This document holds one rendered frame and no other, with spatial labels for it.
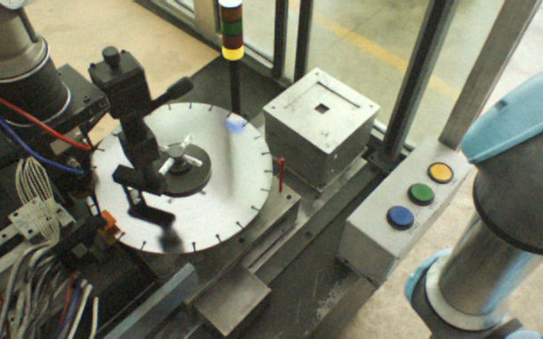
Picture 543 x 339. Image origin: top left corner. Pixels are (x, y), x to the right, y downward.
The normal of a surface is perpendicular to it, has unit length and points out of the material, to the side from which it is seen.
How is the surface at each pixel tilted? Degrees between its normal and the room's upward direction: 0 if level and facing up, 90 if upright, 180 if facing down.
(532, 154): 64
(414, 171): 0
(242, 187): 0
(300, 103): 0
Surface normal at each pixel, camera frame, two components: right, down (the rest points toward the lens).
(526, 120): -0.66, -0.15
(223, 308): 0.02, -0.59
